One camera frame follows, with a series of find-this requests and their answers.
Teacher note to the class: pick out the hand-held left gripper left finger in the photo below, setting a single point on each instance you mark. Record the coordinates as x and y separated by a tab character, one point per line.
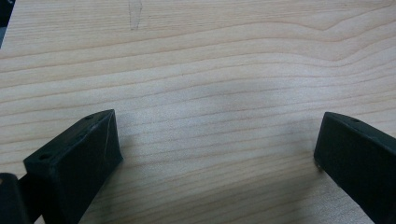
77	161

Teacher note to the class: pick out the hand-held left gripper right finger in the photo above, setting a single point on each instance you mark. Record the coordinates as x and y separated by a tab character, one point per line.
361	161

